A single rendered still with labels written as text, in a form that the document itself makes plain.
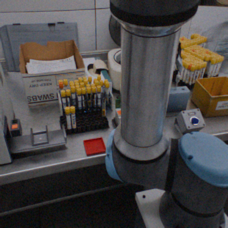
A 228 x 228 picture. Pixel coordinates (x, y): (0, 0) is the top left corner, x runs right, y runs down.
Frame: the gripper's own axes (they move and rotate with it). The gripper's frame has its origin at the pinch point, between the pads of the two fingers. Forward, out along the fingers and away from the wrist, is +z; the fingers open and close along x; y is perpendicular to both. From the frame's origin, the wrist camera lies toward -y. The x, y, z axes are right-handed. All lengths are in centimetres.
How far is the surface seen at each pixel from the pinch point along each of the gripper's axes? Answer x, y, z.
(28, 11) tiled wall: -51, -41, -9
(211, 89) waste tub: 25.9, -9.9, 13.9
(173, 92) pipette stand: 6.5, 0.3, 8.2
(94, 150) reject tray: -23.7, 19.6, 18.2
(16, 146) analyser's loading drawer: -48, 20, 14
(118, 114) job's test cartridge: -14.9, 10.1, 10.6
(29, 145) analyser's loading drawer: -44, 20, 14
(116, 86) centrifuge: -13.7, -15.3, 14.1
